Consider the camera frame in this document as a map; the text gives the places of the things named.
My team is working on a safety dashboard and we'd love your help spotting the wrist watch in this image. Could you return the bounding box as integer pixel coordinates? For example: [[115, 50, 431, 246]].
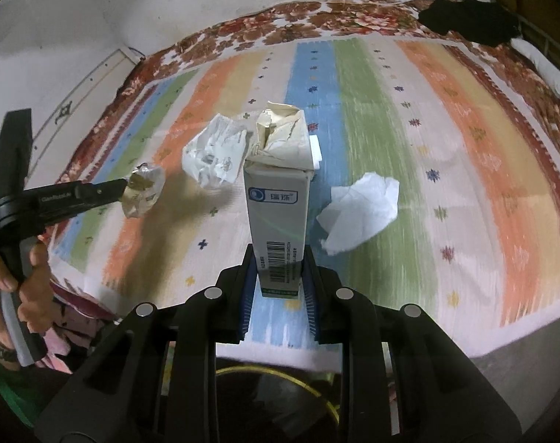
[[0, 331, 21, 365]]

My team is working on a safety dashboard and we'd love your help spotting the black cloth bundle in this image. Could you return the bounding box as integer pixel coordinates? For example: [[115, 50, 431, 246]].
[[418, 0, 520, 47]]

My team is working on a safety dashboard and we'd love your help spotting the gold foil wrapper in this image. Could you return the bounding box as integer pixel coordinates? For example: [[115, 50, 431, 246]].
[[121, 163, 166, 218]]

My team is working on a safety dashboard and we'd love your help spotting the red floral blanket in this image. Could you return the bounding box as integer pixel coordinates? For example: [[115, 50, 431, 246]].
[[59, 0, 560, 182]]

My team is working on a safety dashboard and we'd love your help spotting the gold rimmed trash bin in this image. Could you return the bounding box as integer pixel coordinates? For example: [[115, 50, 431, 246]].
[[216, 364, 340, 442]]

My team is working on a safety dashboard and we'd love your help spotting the person's left hand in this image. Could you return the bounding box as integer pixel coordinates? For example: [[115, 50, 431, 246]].
[[0, 240, 55, 350]]

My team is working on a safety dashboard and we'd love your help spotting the white rolled pillow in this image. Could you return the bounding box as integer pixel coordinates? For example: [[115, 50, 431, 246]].
[[511, 38, 560, 98]]

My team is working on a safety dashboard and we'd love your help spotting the white medicine box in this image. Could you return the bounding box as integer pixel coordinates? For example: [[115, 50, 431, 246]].
[[244, 135, 322, 298]]

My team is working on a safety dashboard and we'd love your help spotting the white wall panel door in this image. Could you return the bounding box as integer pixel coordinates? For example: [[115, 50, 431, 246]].
[[28, 46, 144, 177]]

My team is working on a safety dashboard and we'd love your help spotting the striped colourful bed mat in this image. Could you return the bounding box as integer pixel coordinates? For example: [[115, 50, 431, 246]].
[[52, 36, 560, 357]]

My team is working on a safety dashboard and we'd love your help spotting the white tissue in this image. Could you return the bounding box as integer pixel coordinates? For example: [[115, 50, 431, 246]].
[[316, 172, 400, 256]]

